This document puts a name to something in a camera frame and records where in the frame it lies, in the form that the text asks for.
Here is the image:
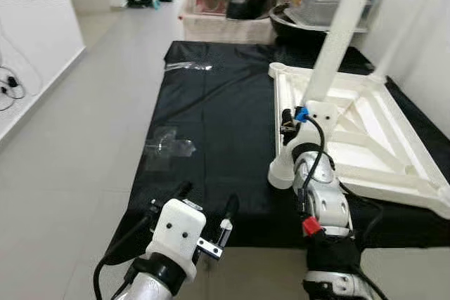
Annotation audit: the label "black tablecloth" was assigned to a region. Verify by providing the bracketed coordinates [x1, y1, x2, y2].
[105, 40, 450, 249]

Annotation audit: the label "clear tape strip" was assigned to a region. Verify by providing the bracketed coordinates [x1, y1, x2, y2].
[165, 61, 214, 72]

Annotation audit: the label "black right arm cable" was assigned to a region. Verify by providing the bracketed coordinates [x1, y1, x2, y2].
[302, 116, 328, 209]

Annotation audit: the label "black wall cables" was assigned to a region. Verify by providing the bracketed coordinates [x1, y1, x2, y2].
[0, 65, 27, 112]

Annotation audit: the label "white plastic children table top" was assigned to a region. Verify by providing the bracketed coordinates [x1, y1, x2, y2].
[267, 63, 450, 219]

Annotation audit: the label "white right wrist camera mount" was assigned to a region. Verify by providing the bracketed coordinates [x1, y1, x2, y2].
[285, 101, 339, 169]

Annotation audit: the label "crossed clear tape patch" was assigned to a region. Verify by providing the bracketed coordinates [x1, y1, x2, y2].
[143, 126, 197, 171]

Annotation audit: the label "clear plastic storage container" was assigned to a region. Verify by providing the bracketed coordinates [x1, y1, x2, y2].
[287, 0, 385, 32]

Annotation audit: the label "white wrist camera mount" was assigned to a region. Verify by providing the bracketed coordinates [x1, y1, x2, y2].
[285, 101, 339, 169]
[146, 199, 207, 281]

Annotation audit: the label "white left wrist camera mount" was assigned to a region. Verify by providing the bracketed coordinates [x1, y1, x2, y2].
[146, 199, 207, 281]

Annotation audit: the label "patterned bench cloth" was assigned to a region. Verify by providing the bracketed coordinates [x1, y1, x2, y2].
[181, 12, 279, 45]

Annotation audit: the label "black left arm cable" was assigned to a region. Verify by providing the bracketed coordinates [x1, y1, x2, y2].
[93, 204, 160, 300]

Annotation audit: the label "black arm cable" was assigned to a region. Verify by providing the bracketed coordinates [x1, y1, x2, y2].
[93, 204, 160, 300]
[302, 116, 328, 209]

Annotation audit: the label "black wok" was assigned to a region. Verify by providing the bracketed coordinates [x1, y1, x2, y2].
[269, 3, 335, 45]

